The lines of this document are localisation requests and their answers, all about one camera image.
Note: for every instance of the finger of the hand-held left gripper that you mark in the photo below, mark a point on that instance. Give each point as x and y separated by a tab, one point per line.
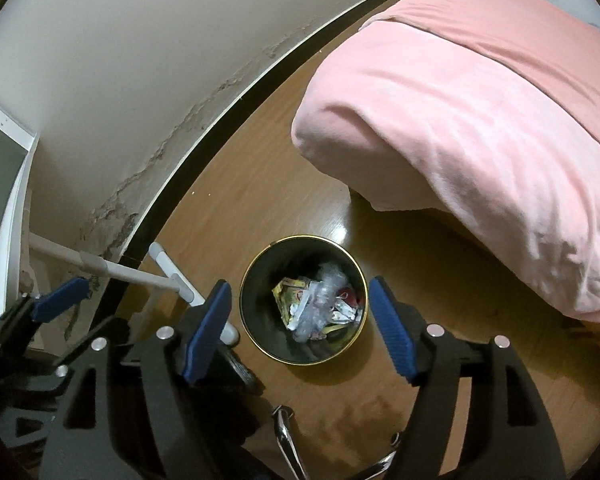
62	297
55	367

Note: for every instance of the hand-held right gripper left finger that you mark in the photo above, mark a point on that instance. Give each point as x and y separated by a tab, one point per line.
207	330

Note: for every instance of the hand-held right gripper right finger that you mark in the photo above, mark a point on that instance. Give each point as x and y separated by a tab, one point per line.
392	330

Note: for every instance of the black bin with gold rim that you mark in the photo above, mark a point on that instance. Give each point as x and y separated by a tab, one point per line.
260	320

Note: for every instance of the clear plastic bag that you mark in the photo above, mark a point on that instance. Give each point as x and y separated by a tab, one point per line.
320	300

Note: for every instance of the yellow cardboard box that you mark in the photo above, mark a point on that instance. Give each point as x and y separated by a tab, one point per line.
290	295

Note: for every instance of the white desk shelf unit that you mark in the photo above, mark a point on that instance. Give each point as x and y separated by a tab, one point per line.
5	185

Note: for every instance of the chrome chair base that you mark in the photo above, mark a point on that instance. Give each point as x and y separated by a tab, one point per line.
285	430

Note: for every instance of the pink blanket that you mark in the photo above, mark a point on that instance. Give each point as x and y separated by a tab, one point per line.
455	110

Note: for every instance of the white desk leg frame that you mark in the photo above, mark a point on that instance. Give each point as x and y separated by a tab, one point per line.
130	275

